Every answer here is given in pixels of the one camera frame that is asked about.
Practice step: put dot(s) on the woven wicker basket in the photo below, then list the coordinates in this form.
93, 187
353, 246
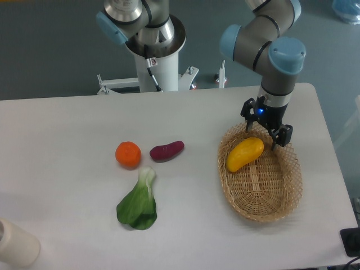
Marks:
268, 188

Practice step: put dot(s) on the yellow mango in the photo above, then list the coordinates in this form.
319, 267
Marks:
245, 152

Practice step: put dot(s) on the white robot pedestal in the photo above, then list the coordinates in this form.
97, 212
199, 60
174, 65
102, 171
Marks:
155, 51

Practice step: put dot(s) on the black device at edge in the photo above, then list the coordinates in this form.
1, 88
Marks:
350, 239

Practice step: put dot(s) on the purple sweet potato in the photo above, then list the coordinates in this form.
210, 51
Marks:
167, 152

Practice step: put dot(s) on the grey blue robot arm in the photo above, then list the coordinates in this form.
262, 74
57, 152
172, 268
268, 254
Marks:
260, 45

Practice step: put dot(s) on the cream cylinder bottle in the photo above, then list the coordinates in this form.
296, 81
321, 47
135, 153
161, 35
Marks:
19, 248

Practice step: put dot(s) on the green bok choy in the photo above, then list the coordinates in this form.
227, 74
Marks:
138, 208

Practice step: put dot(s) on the blue plastic bag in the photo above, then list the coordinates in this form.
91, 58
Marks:
347, 10

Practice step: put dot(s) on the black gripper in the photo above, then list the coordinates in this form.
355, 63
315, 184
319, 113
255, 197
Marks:
269, 111

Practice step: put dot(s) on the orange fruit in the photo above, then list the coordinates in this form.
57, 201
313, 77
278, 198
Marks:
128, 154

